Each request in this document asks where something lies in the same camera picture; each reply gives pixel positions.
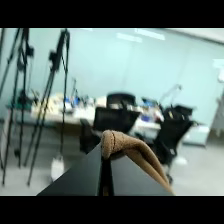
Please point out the black office chair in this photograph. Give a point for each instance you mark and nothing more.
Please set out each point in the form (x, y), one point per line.
(111, 120)
(173, 130)
(120, 99)

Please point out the brown T-shirt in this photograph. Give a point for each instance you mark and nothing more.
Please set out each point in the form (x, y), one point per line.
(132, 145)

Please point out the cluttered desk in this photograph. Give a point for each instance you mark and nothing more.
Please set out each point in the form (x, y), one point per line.
(76, 115)

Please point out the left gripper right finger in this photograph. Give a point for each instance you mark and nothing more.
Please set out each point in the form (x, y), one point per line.
(133, 180)

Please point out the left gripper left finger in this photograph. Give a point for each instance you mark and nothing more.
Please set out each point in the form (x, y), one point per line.
(80, 176)

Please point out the black tripod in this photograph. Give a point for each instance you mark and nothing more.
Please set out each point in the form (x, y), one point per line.
(22, 100)
(53, 83)

